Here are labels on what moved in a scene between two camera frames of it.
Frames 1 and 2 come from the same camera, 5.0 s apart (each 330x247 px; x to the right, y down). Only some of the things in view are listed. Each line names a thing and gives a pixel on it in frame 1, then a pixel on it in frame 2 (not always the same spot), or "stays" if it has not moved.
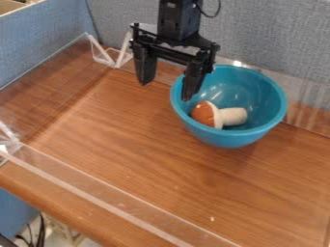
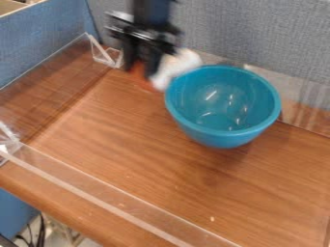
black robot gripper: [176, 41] → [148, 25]
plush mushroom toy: [208, 115] → [173, 63]
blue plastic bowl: [237, 86] stays
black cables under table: [41, 239] stays
